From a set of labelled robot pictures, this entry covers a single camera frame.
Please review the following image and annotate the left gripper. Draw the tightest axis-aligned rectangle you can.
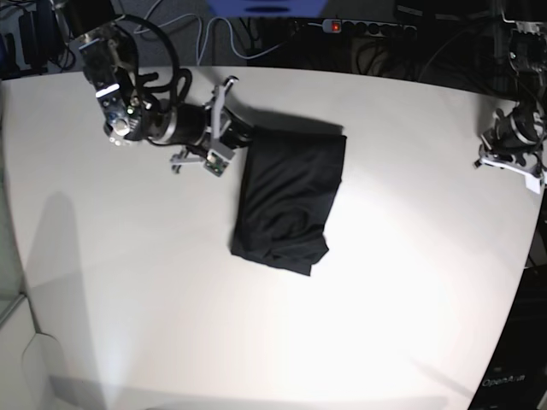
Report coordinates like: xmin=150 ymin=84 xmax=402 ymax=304
xmin=473 ymin=104 xmax=546 ymax=194

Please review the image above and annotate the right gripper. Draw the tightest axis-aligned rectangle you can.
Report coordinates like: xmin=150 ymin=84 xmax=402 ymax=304
xmin=168 ymin=76 xmax=256 ymax=177

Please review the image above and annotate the dark long-sleeve T-shirt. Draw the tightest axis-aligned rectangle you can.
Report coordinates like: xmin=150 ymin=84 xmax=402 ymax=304
xmin=231 ymin=128 xmax=346 ymax=276

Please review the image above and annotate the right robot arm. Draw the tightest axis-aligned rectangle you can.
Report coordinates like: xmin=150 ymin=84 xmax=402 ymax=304
xmin=51 ymin=1 xmax=254 ymax=177

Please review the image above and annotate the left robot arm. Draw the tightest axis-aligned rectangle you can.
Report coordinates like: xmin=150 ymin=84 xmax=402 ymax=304
xmin=473 ymin=1 xmax=546 ymax=194

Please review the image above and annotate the blue plastic box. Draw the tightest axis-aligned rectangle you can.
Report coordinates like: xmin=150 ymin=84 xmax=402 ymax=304
xmin=207 ymin=0 xmax=327 ymax=18

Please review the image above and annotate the white power strip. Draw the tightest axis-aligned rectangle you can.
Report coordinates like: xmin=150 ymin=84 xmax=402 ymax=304
xmin=319 ymin=19 xmax=418 ymax=38

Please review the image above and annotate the black device on stand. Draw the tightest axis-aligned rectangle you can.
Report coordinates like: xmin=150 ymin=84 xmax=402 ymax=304
xmin=1 ymin=1 xmax=64 ymax=79

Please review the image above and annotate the black OpenArm case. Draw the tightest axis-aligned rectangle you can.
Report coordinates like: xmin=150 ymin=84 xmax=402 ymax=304
xmin=469 ymin=266 xmax=546 ymax=409

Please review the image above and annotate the light grey cable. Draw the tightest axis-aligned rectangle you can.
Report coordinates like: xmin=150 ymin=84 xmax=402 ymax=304
xmin=134 ymin=8 xmax=300 ymax=66

